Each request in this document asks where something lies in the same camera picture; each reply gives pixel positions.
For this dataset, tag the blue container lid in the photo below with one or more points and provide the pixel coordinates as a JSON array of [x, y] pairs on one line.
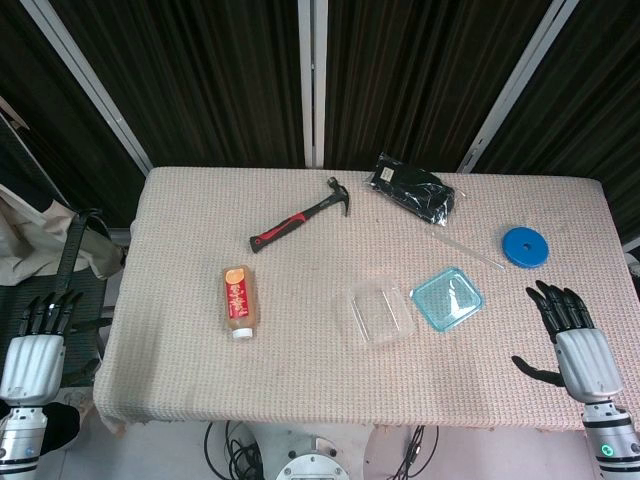
[[447, 299]]

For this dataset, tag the black red claw hammer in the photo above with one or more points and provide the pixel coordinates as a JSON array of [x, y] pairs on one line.
[[295, 222]]

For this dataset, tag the black item in plastic bag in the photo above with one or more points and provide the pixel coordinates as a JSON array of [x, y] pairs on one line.
[[415, 192]]

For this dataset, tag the white metal frame post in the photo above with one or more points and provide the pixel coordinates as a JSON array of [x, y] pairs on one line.
[[311, 80], [515, 85], [90, 85]]

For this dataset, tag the brown sauce bottle red label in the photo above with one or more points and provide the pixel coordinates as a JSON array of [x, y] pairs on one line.
[[240, 300]]

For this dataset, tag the white grey robot base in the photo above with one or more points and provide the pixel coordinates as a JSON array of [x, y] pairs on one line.
[[310, 462]]

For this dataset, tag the clear plastic container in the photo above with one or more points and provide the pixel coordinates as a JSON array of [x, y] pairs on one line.
[[382, 312]]

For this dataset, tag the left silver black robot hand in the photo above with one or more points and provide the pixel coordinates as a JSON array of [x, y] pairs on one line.
[[32, 365]]

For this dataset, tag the black mesh chair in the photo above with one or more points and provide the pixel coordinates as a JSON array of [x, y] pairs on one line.
[[30, 295]]

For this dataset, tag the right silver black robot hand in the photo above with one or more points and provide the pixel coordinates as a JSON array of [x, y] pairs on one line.
[[587, 362]]

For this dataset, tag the clear plastic straw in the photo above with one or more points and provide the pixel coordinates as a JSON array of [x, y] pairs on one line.
[[467, 250]]

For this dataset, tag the black pleated curtain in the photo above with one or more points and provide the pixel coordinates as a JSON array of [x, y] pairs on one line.
[[210, 75]]

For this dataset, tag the blue round disc with hole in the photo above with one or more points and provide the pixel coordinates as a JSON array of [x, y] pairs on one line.
[[515, 252]]

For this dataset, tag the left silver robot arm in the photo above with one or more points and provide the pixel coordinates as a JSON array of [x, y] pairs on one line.
[[20, 440]]

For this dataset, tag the beige waffle weave tablecloth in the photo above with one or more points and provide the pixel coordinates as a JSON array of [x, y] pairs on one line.
[[310, 380]]

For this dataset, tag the beige cloth on chair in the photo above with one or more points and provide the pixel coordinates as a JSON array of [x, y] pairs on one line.
[[25, 240]]

